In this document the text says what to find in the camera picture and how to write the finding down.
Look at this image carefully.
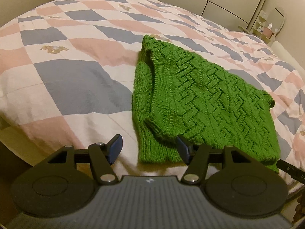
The checkered pastel quilt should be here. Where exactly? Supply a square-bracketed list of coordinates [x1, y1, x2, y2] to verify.
[0, 0, 305, 173]

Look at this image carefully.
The green knitted sweater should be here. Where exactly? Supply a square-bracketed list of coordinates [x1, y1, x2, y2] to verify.
[132, 35, 281, 175]

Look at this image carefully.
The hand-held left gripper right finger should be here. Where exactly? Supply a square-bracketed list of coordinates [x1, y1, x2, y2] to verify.
[176, 135, 258, 185]

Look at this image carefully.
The cream upholstered headboard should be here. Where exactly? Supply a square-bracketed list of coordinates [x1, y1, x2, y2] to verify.
[270, 40, 305, 78]

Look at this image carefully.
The oval mirror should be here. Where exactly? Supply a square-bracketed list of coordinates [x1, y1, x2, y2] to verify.
[264, 7, 285, 39]

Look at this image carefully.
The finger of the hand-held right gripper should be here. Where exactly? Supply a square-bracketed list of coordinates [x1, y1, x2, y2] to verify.
[277, 159, 305, 185]

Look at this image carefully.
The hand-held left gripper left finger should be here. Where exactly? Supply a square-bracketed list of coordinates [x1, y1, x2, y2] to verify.
[47, 134, 123, 185]

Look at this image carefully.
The small shelf organiser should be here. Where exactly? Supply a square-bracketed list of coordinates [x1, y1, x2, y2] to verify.
[252, 10, 274, 39]

